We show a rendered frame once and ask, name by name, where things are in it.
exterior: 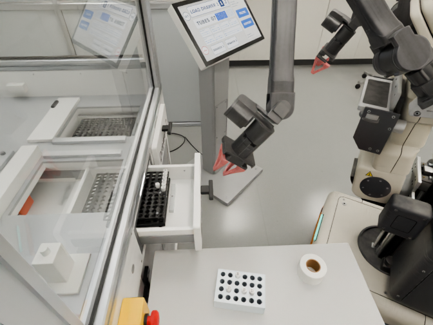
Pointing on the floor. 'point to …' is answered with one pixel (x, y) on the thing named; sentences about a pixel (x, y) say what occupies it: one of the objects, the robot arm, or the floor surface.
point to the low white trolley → (319, 303)
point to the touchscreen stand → (211, 122)
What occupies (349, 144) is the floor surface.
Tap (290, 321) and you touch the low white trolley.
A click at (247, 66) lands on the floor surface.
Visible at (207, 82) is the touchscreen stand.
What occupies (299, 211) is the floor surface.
